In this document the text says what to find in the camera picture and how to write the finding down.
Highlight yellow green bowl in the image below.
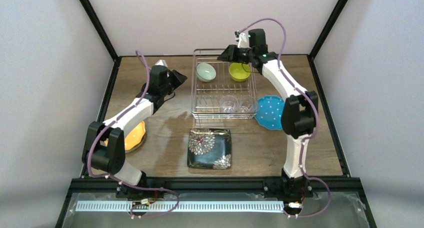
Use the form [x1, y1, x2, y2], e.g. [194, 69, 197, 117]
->
[228, 63, 251, 82]

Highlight pale green glass bowl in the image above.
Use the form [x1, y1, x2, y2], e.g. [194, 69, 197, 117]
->
[195, 62, 217, 83]

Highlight metal wire dish rack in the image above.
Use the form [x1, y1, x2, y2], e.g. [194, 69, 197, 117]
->
[191, 48, 257, 120]

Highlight small clear plastic cup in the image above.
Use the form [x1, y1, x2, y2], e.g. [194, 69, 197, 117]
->
[219, 95, 239, 113]

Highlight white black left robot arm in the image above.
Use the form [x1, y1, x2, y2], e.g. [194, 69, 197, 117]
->
[82, 63, 187, 190]

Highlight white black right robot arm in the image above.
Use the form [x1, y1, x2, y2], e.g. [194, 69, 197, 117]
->
[217, 28, 319, 192]

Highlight blue polka dot plate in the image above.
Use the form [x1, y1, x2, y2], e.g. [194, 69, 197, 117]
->
[254, 95, 285, 131]

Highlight orange polka dot plate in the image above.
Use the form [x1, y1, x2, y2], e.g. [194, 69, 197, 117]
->
[103, 121, 147, 153]

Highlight black floral square plate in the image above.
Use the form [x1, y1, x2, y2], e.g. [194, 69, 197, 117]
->
[186, 128, 233, 170]

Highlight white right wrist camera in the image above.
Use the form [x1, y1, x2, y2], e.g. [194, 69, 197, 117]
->
[234, 30, 249, 49]

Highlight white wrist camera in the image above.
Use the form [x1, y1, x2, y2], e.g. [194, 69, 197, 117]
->
[234, 30, 249, 49]
[154, 59, 168, 67]

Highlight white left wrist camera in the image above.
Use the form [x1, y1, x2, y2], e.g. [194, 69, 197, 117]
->
[154, 59, 168, 67]

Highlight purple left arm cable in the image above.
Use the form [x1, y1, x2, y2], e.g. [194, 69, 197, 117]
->
[86, 50, 180, 220]

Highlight white slotted cable duct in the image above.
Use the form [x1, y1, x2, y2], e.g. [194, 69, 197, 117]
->
[73, 200, 284, 213]

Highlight black aluminium frame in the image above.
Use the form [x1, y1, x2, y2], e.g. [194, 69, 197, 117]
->
[55, 0, 377, 228]

